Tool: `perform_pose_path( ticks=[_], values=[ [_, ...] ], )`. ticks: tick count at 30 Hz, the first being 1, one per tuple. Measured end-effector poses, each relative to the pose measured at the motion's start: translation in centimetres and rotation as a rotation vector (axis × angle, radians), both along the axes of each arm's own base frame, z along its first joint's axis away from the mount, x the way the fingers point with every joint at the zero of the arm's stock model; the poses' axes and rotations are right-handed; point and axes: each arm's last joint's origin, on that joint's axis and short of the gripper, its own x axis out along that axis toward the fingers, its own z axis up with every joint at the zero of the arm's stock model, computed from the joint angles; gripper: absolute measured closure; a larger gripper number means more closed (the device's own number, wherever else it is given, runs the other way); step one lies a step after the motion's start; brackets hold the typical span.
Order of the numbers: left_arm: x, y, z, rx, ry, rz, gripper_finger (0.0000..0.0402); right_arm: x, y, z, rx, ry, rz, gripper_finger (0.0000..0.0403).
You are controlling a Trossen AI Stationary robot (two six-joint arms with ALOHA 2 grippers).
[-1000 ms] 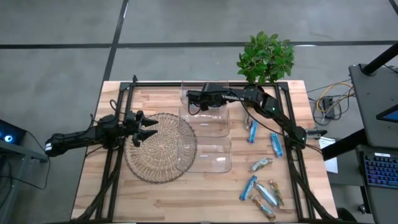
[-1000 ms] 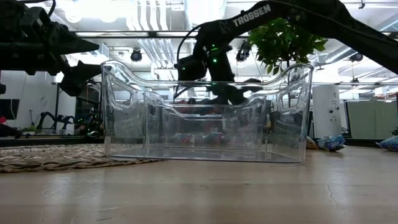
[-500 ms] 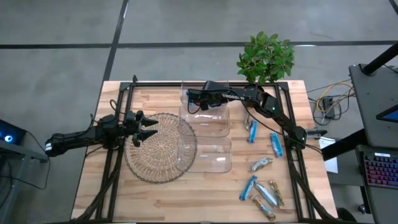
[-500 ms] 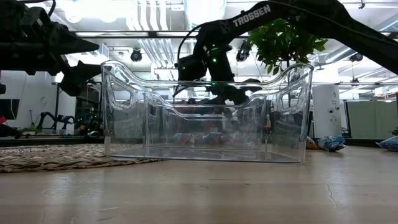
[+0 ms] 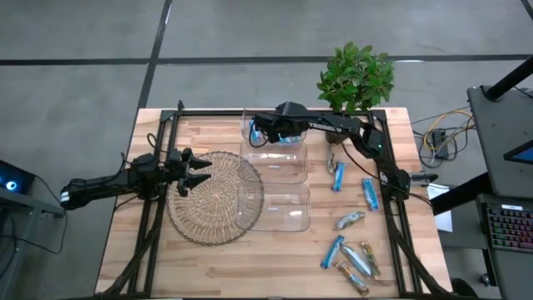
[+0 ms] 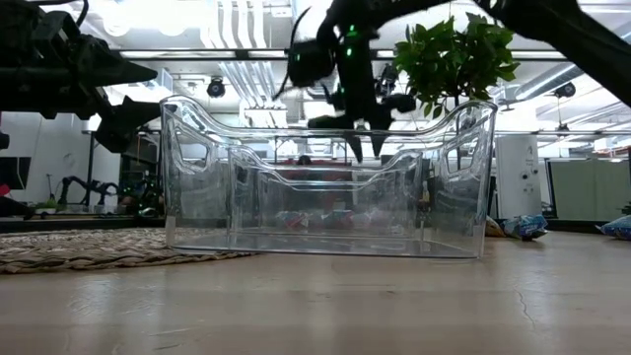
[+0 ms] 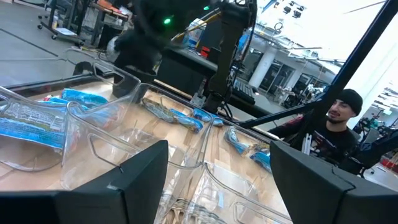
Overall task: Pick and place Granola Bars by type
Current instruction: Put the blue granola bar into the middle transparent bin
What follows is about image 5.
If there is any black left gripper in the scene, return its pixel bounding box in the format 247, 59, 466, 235
164, 148, 212, 197

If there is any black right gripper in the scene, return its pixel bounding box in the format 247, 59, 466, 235
252, 101, 310, 144

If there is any silver blue granola bar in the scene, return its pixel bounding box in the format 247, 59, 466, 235
340, 244, 373, 279

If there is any brown granola bar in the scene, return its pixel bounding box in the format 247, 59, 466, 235
360, 240, 382, 279
335, 260, 371, 298

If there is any clear plastic bin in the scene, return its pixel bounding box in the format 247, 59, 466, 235
240, 107, 308, 145
235, 181, 311, 233
239, 139, 309, 183

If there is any round woven wicker basket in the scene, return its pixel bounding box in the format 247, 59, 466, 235
165, 148, 265, 246

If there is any green plant in black pot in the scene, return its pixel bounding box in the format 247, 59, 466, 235
315, 41, 396, 146

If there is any grey metal stand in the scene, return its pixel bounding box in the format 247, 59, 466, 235
0, 187, 67, 300

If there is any black computer with blue light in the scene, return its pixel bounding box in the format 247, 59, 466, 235
0, 160, 37, 196

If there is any black power adapter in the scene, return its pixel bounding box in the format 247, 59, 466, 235
431, 129, 449, 159

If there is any white paper sheet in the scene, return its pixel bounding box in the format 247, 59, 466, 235
426, 185, 454, 233

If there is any black stand beam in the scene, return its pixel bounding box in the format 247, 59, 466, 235
430, 172, 492, 217

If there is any grey cart top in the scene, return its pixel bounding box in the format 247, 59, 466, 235
466, 85, 533, 199

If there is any black diagonal pole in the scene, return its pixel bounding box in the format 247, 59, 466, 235
485, 56, 533, 102

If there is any black round foot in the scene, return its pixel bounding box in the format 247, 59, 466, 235
451, 277, 480, 299

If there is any black tablet screen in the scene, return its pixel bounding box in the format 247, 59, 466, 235
502, 139, 533, 166

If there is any backlit black keyboard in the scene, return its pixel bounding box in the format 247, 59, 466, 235
486, 203, 533, 254

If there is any grey desk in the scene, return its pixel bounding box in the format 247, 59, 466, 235
476, 193, 533, 300

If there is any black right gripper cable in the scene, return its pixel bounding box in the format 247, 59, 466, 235
248, 119, 270, 149

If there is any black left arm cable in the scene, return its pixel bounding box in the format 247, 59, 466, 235
145, 132, 168, 156

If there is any yellow cable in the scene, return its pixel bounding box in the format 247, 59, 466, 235
422, 108, 476, 151

